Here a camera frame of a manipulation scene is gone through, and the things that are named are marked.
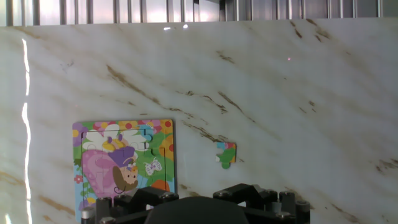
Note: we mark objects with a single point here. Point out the white marble pattern board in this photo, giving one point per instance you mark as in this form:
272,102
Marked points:
248,93

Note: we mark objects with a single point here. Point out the colourful fairy puzzle board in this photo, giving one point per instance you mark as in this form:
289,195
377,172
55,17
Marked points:
124,155

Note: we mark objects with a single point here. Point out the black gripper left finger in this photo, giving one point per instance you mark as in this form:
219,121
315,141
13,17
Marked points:
124,208

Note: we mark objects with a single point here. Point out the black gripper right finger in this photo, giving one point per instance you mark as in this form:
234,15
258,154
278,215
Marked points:
273,208

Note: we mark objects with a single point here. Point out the green puzzle piece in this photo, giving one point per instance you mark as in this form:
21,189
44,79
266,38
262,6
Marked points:
227,155

